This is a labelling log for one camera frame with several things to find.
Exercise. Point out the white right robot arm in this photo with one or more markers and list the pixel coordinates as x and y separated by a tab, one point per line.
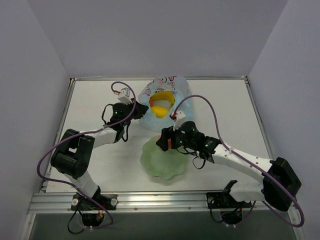
276	181

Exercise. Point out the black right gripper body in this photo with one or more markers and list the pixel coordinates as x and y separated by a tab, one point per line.
165	139

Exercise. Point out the green scalloped glass bowl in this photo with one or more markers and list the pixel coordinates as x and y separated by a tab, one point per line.
163	167

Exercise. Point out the light blue plastic bag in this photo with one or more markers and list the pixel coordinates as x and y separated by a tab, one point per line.
180	88

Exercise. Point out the aluminium front rail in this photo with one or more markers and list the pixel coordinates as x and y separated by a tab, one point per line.
127	202

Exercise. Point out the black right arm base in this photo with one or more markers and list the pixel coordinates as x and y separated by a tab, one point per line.
232	214

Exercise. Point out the yellow fake lemon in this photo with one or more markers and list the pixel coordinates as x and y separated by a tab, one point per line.
159	111

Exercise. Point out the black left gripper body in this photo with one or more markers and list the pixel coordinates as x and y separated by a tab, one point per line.
136	110

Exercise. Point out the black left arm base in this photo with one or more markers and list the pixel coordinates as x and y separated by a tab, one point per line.
93	215

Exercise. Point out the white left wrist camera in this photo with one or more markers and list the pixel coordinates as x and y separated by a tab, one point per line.
124	96

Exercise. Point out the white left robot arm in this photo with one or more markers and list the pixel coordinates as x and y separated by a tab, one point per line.
72	157

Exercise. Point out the yellow fake banana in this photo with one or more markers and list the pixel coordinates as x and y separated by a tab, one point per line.
164	99

